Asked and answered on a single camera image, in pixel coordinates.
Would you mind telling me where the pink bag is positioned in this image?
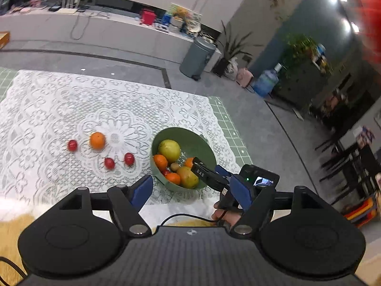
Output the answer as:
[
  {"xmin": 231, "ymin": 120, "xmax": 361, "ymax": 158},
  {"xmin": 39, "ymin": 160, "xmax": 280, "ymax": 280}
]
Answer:
[{"xmin": 236, "ymin": 67, "xmax": 254, "ymax": 88}]

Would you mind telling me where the blurred red object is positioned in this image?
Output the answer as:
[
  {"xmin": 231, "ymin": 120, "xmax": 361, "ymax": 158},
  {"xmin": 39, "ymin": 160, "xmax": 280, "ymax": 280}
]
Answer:
[{"xmin": 359, "ymin": 0, "xmax": 381, "ymax": 63}]

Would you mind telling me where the potted plant in black pot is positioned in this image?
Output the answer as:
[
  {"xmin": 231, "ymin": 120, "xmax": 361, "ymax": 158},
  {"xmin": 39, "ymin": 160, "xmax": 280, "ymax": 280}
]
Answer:
[{"xmin": 212, "ymin": 21, "xmax": 262, "ymax": 78}]

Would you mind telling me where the leafy green plant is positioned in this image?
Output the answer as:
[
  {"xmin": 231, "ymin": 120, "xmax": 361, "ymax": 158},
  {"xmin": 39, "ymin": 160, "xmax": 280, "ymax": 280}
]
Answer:
[{"xmin": 281, "ymin": 33, "xmax": 320, "ymax": 75}]

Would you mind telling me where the white low cabinet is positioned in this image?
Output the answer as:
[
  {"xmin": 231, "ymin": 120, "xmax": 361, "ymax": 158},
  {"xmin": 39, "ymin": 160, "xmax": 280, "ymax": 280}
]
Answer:
[{"xmin": 0, "ymin": 3, "xmax": 222, "ymax": 72}]

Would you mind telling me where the white lace tablecloth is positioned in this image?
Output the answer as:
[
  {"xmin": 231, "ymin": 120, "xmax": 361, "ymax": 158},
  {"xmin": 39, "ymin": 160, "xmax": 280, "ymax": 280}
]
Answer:
[{"xmin": 0, "ymin": 70, "xmax": 247, "ymax": 207}]

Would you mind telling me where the person's right hand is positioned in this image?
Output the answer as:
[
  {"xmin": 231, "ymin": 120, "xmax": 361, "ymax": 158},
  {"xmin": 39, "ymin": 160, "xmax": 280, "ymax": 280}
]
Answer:
[{"xmin": 212, "ymin": 200, "xmax": 242, "ymax": 226}]

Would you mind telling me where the green plastic bowl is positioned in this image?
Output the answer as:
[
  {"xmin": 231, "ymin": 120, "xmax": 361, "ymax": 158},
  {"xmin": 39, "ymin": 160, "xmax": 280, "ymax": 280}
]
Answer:
[{"xmin": 150, "ymin": 127, "xmax": 217, "ymax": 190}]

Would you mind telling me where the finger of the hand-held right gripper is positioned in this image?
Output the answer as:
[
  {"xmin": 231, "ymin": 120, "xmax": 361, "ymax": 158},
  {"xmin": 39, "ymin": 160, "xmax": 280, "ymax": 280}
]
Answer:
[
  {"xmin": 192, "ymin": 157, "xmax": 229, "ymax": 191},
  {"xmin": 215, "ymin": 164, "xmax": 233, "ymax": 180}
]

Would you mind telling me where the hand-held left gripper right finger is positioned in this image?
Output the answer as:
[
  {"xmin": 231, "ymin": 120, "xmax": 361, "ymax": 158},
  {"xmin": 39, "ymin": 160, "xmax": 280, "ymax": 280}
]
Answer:
[{"xmin": 231, "ymin": 173, "xmax": 329, "ymax": 236}]

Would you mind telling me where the green checked tablecloth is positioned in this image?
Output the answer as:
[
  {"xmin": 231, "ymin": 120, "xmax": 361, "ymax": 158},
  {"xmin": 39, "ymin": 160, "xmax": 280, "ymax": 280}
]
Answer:
[{"xmin": 0, "ymin": 67, "xmax": 253, "ymax": 170}]

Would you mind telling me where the teddy bear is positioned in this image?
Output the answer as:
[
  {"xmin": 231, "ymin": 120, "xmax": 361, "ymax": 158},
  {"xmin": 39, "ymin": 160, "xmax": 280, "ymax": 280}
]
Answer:
[{"xmin": 174, "ymin": 6, "xmax": 191, "ymax": 20}]

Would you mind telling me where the yellow fluffy cushion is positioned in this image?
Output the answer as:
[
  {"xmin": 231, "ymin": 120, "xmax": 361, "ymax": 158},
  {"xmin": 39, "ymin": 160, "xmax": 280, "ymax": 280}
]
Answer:
[{"xmin": 0, "ymin": 197, "xmax": 215, "ymax": 286}]

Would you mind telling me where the red box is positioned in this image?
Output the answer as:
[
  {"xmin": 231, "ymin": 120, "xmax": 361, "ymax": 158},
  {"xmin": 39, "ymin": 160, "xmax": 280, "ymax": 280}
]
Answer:
[{"xmin": 140, "ymin": 9, "xmax": 155, "ymax": 26}]

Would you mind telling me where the orange-yellow mango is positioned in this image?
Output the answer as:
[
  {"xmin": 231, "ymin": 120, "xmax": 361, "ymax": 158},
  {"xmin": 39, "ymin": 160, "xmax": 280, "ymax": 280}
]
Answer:
[{"xmin": 176, "ymin": 166, "xmax": 199, "ymax": 189}]

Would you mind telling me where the yellow-green round fruit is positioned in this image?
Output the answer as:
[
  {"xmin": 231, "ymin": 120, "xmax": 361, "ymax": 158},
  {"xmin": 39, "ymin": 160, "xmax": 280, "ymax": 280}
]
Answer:
[{"xmin": 158, "ymin": 139, "xmax": 182, "ymax": 163}]

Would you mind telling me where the grey trash bin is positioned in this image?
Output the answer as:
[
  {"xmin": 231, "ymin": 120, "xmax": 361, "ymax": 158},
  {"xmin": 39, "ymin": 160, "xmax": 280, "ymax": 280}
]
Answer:
[{"xmin": 179, "ymin": 37, "xmax": 216, "ymax": 81}]

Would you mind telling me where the blue water jug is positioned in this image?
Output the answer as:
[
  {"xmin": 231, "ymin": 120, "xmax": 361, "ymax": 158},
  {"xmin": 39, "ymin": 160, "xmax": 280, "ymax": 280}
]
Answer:
[{"xmin": 253, "ymin": 63, "xmax": 282, "ymax": 97}]

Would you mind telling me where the thin black cable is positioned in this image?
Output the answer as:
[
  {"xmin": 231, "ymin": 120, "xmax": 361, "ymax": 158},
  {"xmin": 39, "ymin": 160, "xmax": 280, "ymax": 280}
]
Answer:
[
  {"xmin": 156, "ymin": 213, "xmax": 216, "ymax": 230},
  {"xmin": 0, "ymin": 256, "xmax": 28, "ymax": 278}
]

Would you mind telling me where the striped colourful toy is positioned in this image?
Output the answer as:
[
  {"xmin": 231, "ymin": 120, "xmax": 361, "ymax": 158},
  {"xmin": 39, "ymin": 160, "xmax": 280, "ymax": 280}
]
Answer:
[{"xmin": 345, "ymin": 195, "xmax": 379, "ymax": 229}]

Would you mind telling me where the black dining chair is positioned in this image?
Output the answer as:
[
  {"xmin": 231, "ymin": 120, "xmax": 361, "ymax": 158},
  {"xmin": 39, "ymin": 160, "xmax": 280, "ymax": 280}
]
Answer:
[{"xmin": 316, "ymin": 137, "xmax": 381, "ymax": 201}]

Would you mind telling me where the white bag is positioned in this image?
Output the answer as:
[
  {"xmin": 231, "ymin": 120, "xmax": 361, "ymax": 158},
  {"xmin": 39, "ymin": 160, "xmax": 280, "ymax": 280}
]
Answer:
[{"xmin": 225, "ymin": 58, "xmax": 239, "ymax": 79}]

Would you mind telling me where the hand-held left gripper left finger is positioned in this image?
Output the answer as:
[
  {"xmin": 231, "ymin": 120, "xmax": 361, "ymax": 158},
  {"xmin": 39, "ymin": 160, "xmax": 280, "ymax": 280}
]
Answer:
[{"xmin": 56, "ymin": 174, "xmax": 154, "ymax": 237}]

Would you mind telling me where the white router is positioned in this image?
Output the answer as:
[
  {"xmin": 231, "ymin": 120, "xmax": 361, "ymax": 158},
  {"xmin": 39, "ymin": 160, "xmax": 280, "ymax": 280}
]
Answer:
[{"xmin": 58, "ymin": 0, "xmax": 82, "ymax": 14}]

